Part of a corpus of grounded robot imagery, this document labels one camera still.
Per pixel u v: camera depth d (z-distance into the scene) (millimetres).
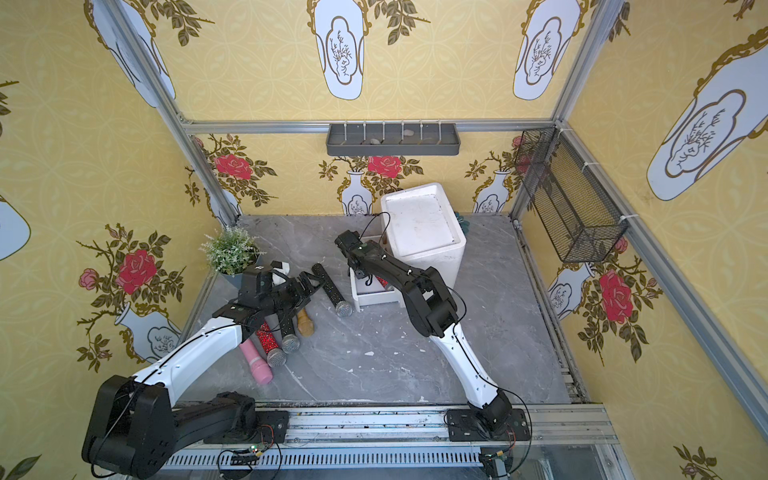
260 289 664
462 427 732
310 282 764
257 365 812
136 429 402
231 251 882
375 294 905
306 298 747
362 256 746
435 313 624
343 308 920
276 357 823
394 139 924
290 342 850
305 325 885
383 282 976
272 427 731
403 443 718
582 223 640
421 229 862
